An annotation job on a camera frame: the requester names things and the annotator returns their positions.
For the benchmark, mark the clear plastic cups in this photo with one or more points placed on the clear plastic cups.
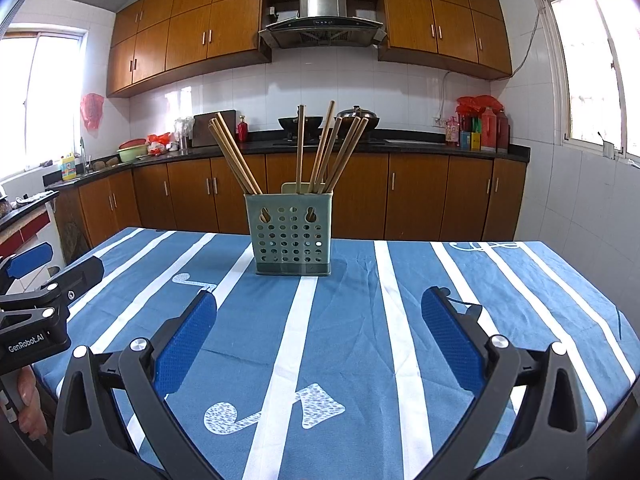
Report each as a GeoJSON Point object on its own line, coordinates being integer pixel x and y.
{"type": "Point", "coordinates": [183, 130]}

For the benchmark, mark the wooden upper cabinets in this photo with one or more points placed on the wooden upper cabinets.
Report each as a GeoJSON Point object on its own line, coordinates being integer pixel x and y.
{"type": "Point", "coordinates": [190, 30]}
{"type": "Point", "coordinates": [450, 20]}

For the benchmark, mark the yellow dish soap bottle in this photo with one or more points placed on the yellow dish soap bottle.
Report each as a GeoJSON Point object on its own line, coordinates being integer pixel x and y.
{"type": "Point", "coordinates": [68, 167]}

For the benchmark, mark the pink bottle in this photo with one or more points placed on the pink bottle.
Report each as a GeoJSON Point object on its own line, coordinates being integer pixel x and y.
{"type": "Point", "coordinates": [452, 132]}

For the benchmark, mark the dark sauce bottle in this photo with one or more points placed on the dark sauce bottle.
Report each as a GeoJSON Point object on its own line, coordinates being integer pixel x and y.
{"type": "Point", "coordinates": [503, 132]}

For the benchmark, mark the green bowl with red lid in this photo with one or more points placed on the green bowl with red lid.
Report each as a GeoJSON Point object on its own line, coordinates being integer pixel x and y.
{"type": "Point", "coordinates": [131, 154]}

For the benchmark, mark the red bag with white contents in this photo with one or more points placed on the red bag with white contents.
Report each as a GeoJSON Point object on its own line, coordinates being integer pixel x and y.
{"type": "Point", "coordinates": [159, 140]}

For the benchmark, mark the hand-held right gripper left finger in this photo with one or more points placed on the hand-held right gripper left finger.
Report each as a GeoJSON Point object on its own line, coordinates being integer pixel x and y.
{"type": "Point", "coordinates": [185, 350]}

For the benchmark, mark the window with white frame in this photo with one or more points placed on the window with white frame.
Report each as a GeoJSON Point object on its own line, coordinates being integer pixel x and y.
{"type": "Point", "coordinates": [45, 105]}

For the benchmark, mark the black wok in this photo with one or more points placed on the black wok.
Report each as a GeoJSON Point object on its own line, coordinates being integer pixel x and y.
{"type": "Point", "coordinates": [312, 122]}

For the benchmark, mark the green perforated utensil holder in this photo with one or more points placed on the green perforated utensil holder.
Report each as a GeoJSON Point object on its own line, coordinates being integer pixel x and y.
{"type": "Point", "coordinates": [287, 201]}

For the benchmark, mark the red and white cabinet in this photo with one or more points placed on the red and white cabinet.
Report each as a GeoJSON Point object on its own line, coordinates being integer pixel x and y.
{"type": "Point", "coordinates": [25, 230]}

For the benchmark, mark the hanging red plastic bag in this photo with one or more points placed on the hanging red plastic bag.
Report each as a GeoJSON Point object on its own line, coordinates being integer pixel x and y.
{"type": "Point", "coordinates": [92, 110]}

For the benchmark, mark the steel range hood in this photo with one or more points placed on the steel range hood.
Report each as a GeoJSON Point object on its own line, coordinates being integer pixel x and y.
{"type": "Point", "coordinates": [322, 5]}

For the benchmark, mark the black kitchen countertop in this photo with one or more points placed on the black kitchen countertop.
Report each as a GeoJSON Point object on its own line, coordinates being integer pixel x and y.
{"type": "Point", "coordinates": [410, 144]}

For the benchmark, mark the small red bottle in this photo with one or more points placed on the small red bottle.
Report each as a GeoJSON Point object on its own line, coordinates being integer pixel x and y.
{"type": "Point", "coordinates": [243, 131]}

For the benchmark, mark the window with security bars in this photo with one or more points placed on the window with security bars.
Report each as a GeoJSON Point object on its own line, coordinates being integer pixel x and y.
{"type": "Point", "coordinates": [590, 60]}

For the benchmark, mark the metal faucet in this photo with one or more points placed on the metal faucet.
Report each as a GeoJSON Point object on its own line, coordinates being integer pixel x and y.
{"type": "Point", "coordinates": [86, 155]}

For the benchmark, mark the black gas stove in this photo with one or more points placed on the black gas stove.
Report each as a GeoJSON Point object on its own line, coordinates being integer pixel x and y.
{"type": "Point", "coordinates": [372, 140]}

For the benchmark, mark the blue and yellow box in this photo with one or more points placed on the blue and yellow box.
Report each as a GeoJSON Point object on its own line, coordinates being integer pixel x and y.
{"type": "Point", "coordinates": [469, 141]}

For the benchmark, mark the crumpled red plastic bags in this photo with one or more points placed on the crumpled red plastic bags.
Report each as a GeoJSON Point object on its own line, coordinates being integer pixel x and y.
{"type": "Point", "coordinates": [479, 103]}

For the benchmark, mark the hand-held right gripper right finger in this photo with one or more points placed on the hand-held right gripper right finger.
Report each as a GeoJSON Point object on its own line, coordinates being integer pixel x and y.
{"type": "Point", "coordinates": [450, 340]}

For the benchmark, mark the dark wooden cutting board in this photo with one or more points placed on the dark wooden cutting board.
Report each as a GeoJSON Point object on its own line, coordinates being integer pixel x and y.
{"type": "Point", "coordinates": [200, 132]}

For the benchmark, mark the white power adapter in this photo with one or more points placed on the white power adapter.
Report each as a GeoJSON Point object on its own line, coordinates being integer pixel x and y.
{"type": "Point", "coordinates": [607, 149]}

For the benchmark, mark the wok with glass lid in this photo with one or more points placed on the wok with glass lid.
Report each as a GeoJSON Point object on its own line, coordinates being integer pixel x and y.
{"type": "Point", "coordinates": [352, 111]}

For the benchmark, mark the blue white striped tablecloth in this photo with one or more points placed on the blue white striped tablecloth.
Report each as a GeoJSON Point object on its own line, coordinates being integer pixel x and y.
{"type": "Point", "coordinates": [350, 360]}

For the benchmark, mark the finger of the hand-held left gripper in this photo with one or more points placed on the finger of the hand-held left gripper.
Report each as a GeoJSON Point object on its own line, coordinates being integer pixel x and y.
{"type": "Point", "coordinates": [30, 260]}
{"type": "Point", "coordinates": [80, 275]}

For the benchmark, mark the person's left hand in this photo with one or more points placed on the person's left hand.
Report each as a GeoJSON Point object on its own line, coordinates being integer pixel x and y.
{"type": "Point", "coordinates": [30, 405]}

